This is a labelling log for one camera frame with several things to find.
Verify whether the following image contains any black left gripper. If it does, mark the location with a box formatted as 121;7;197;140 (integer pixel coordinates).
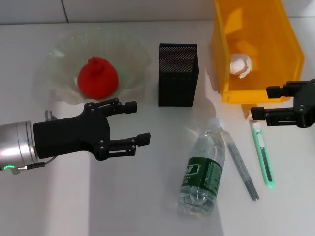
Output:
33;97;151;161

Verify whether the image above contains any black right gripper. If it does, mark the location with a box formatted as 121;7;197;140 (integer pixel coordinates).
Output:
250;78;315;128

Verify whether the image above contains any white paper ball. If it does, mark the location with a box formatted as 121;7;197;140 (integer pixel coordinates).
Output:
230;53;253;79

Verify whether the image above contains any red knitted orange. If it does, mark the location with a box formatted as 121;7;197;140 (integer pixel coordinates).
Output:
77;56;120;100

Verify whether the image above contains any clear green-label water bottle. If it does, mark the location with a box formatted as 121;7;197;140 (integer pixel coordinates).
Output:
177;118;226;217

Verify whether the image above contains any black mesh pen holder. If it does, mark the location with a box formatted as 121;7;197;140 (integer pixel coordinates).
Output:
158;43;199;108

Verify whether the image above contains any green utility knife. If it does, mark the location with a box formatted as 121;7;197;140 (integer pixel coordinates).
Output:
251;122;275;189

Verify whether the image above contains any grey pen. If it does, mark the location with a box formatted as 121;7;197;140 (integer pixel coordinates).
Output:
225;131;260;202

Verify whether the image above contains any green glass fruit plate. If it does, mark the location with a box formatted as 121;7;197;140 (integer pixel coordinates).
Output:
36;27;152;106

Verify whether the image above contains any yellow plastic bin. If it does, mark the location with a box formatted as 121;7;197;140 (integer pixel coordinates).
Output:
210;0;306;104

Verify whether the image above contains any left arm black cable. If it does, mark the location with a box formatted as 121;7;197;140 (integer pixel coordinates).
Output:
14;156;57;173

